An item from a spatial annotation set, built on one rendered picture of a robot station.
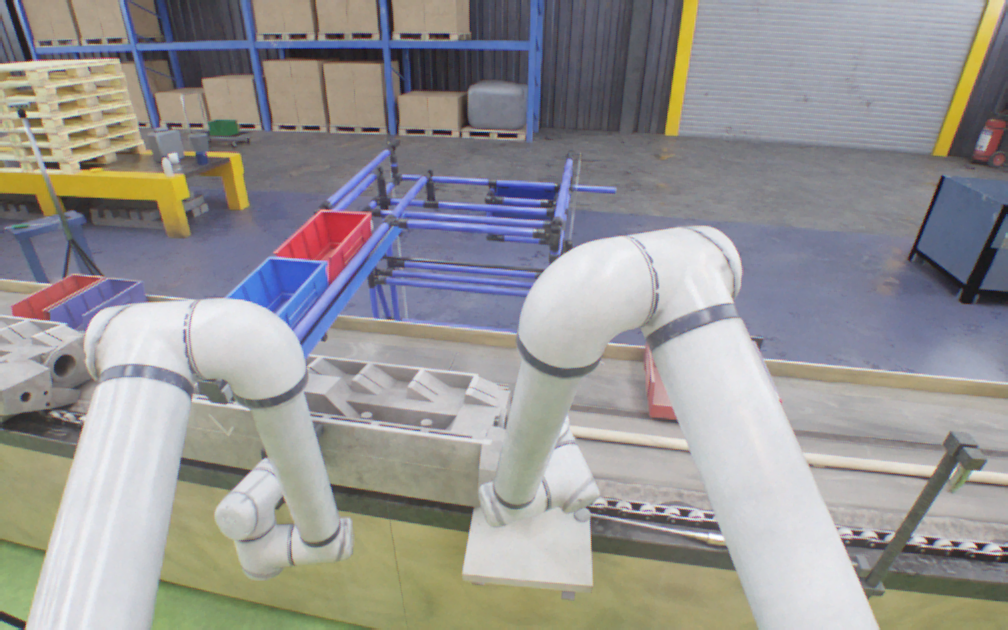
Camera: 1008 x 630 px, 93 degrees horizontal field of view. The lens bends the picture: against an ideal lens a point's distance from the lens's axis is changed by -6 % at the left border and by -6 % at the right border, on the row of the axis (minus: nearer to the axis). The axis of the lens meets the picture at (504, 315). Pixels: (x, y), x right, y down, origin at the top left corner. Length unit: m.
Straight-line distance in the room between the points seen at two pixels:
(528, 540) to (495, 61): 10.65
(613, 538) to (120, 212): 6.23
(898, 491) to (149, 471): 1.82
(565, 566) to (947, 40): 12.19
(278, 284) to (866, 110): 11.73
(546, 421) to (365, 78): 10.15
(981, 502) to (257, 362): 1.92
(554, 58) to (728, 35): 3.29
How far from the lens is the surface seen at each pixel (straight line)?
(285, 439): 0.93
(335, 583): 1.92
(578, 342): 0.61
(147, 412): 0.78
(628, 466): 1.63
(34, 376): 2.15
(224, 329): 0.80
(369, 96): 10.73
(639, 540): 1.44
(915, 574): 1.68
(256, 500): 1.18
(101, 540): 0.73
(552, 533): 1.37
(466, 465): 1.32
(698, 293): 0.64
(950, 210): 5.95
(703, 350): 0.63
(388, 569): 1.74
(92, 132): 6.98
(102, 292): 2.85
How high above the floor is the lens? 1.89
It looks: 30 degrees down
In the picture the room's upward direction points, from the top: 1 degrees clockwise
